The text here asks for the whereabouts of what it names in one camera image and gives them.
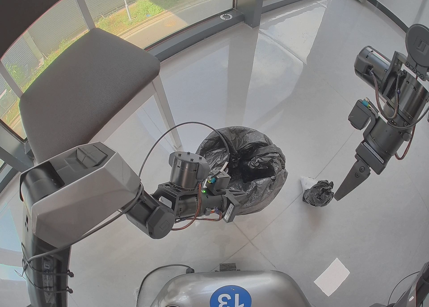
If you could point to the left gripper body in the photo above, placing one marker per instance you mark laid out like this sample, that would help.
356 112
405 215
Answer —
214 205

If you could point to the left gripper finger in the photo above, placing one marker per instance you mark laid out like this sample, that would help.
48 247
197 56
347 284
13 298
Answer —
239 195

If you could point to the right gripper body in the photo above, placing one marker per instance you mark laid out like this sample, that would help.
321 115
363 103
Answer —
385 138

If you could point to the black plastic bag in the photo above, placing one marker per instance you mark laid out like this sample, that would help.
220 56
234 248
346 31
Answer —
261 171

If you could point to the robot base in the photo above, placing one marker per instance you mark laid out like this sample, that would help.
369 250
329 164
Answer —
201 285

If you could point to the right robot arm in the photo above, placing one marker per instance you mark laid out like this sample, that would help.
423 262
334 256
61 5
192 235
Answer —
409 98

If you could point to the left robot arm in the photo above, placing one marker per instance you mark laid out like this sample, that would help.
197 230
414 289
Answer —
83 191

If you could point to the crumpled black plastic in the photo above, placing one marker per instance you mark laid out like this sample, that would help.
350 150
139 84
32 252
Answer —
318 194

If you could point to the crumpled white paper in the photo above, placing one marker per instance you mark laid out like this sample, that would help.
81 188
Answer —
305 183

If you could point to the grey chair with white legs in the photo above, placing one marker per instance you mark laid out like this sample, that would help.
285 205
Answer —
83 81

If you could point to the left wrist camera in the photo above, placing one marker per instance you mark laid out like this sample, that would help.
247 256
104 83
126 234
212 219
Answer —
221 181

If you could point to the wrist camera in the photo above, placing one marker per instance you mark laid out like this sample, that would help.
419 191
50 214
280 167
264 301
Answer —
359 114
221 181

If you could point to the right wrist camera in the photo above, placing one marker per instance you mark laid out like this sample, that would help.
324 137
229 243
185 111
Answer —
359 114

